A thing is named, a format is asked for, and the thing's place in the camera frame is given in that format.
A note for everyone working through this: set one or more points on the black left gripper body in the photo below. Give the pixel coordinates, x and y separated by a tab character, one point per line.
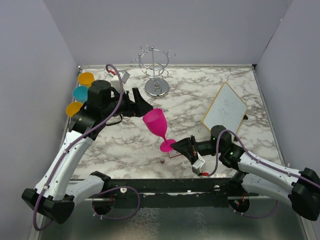
125	107

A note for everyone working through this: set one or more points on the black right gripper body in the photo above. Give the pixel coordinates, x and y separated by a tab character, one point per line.
204	147

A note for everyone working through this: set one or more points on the pink wine glass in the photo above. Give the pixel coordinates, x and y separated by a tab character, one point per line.
156	123

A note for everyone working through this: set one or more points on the blue wine glass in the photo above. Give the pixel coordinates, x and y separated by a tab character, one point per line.
80	93

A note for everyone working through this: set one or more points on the yellow wine glass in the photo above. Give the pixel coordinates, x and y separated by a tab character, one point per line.
85	79
73	108

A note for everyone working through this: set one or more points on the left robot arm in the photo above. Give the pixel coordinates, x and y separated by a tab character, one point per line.
52	197

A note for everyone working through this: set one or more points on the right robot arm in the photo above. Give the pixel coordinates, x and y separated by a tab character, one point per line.
300	189

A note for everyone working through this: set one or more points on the chrome wine glass rack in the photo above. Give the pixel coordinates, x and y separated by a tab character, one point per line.
156	86

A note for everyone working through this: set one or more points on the small red white box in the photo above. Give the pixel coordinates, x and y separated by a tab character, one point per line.
173	154

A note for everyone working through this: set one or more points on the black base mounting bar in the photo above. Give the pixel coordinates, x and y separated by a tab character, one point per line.
165	193

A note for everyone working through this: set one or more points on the small yellow-framed whiteboard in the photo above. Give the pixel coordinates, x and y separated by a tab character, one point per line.
227	109

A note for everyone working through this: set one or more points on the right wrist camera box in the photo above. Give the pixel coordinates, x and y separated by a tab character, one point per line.
199	167

